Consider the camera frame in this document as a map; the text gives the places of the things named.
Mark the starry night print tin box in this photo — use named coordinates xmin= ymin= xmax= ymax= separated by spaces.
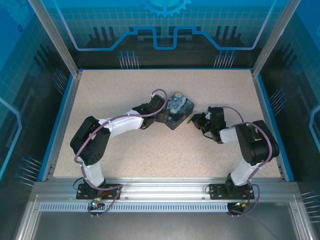
xmin=163 ymin=91 xmax=196 ymax=131

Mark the right connector board with LEDs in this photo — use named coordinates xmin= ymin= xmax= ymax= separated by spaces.
xmin=233 ymin=201 xmax=251 ymax=210

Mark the connector board with leds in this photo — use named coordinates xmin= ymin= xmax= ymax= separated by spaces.
xmin=88 ymin=198 xmax=105 ymax=210
xmin=233 ymin=201 xmax=251 ymax=210

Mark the left connector board with LEDs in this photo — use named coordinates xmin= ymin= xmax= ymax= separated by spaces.
xmin=88 ymin=198 xmax=105 ymax=210

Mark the aluminium side rail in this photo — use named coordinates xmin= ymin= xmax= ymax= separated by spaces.
xmin=41 ymin=71 xmax=84 ymax=182
xmin=251 ymin=71 xmax=288 ymax=182

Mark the aluminium mounting rail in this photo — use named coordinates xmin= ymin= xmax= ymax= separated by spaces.
xmin=32 ymin=176 xmax=300 ymax=202

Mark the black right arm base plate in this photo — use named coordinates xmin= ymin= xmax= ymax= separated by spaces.
xmin=208 ymin=183 xmax=256 ymax=201

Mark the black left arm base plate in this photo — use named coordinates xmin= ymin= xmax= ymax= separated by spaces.
xmin=76 ymin=183 xmax=123 ymax=201

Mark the slotted grey cable duct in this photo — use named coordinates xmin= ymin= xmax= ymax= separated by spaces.
xmin=39 ymin=202 xmax=233 ymax=214

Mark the aluminium frame post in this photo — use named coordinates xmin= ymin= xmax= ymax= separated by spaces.
xmin=251 ymin=0 xmax=301 ymax=77
xmin=27 ymin=0 xmax=84 ymax=77

